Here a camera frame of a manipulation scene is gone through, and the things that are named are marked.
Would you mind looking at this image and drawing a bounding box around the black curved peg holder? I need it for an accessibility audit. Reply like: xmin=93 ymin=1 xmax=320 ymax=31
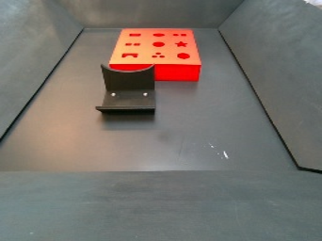
xmin=97 ymin=65 xmax=157 ymax=113

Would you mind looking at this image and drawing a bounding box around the red shape-sorting block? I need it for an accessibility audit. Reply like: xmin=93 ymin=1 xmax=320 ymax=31
xmin=109 ymin=28 xmax=202 ymax=81

